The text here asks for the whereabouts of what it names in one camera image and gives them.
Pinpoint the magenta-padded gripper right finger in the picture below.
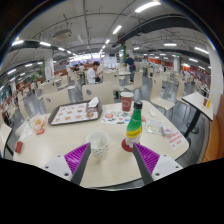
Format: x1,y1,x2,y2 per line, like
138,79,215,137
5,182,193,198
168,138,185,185
132,142,184,186

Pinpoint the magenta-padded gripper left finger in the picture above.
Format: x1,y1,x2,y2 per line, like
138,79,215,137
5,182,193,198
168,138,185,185
43,142,92,186

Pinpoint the green drink bottle black cap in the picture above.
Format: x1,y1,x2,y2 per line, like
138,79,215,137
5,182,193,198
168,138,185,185
124,100,144,149

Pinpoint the white polka dot mug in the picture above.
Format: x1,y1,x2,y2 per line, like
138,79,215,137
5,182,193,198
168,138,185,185
85,130,111,158

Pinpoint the clear tissue pack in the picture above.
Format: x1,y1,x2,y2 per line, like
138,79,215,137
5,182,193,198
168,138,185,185
145,119,164,136

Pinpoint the small purple packet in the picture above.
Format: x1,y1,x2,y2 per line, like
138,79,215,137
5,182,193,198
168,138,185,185
161,126,173,136

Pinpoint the white card with red text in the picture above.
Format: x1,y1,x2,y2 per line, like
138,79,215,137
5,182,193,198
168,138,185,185
165,130,186,150

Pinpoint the dark food tray with paper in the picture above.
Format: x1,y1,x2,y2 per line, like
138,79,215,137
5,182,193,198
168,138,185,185
48,100,104,127

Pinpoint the crumpled food wrapper bag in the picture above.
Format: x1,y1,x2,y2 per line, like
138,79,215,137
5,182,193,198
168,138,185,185
28,113,49,134

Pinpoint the white napkin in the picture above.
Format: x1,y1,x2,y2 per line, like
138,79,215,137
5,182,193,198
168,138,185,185
87,96,100,108

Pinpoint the white printed paper card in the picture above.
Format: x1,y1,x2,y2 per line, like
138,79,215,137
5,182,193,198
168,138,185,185
18,124,34,141

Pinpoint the red paper cup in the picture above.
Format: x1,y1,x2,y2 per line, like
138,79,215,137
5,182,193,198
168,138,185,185
119,91,135,113

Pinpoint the beige chair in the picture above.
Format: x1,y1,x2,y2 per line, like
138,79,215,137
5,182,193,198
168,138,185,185
81,81,115,106
42,88,72,114
148,77,176,111

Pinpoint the red tissue packet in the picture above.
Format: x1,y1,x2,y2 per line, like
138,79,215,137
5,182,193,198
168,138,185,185
14,140,24,154

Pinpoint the beige side table with condiments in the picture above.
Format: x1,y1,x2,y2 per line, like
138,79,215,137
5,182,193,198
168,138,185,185
181,92,214,138

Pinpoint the group of beige chairs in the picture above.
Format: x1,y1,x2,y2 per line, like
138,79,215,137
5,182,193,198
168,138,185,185
6,64,209,111

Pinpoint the ceiling air conditioner unit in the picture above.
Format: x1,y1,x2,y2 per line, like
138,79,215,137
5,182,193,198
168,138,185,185
53,28,73,40

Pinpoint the group of ceiling lights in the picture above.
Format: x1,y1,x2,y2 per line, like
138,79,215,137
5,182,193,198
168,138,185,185
0,1,211,91

